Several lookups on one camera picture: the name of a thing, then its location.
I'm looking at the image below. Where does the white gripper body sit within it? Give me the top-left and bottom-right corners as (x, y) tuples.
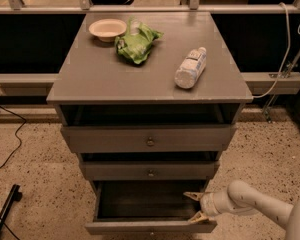
(200, 190), (228, 217)

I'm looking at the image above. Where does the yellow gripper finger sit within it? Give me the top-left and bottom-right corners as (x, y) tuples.
(183, 192), (204, 201)
(188, 211), (209, 224)

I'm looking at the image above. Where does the grey bottom drawer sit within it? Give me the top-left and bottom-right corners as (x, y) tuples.
(85, 180), (216, 235)

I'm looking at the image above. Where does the grey drawer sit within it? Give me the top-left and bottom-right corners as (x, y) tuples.
(61, 125), (236, 153)
(79, 162), (220, 181)
(85, 180), (216, 235)

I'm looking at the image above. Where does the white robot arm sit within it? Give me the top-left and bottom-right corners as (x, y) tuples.
(184, 180), (300, 240)

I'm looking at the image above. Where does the grey wooden drawer cabinet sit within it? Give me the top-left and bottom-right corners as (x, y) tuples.
(45, 11), (254, 192)

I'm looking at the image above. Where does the grey middle drawer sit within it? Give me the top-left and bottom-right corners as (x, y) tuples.
(79, 162), (220, 181)

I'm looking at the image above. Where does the grey top drawer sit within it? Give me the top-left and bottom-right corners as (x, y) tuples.
(61, 125), (236, 153)

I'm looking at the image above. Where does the white plastic bottle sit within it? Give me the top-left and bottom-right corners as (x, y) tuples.
(174, 47), (207, 89)

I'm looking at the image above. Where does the green chip bag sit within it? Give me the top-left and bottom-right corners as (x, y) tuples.
(115, 18), (163, 65)

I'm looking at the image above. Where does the black stand leg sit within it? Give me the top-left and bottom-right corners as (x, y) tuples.
(0, 184), (22, 233)

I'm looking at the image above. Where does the beige paper bowl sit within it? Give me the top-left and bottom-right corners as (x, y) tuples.
(88, 19), (127, 43)

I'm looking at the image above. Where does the metal railing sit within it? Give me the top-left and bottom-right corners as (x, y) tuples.
(0, 0), (300, 14)

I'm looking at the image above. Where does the metal bracket rod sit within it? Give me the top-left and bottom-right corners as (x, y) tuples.
(262, 49), (300, 123)

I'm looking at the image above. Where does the white cable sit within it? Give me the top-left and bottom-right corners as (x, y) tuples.
(252, 2), (300, 100)

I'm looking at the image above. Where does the black floor cable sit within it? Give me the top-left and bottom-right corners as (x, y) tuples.
(0, 95), (27, 170)

